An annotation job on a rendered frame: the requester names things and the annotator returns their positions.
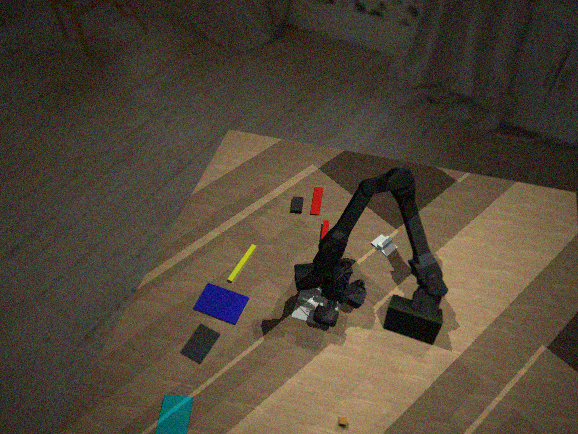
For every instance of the yellow flat bar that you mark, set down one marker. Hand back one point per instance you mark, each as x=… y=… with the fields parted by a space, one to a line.
x=242 y=263

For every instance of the blue flat rectangular plate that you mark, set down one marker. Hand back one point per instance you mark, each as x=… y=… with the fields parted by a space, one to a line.
x=221 y=303

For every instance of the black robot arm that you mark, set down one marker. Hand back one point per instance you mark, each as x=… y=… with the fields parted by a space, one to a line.
x=401 y=183

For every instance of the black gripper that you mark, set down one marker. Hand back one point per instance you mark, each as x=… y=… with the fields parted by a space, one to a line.
x=328 y=315

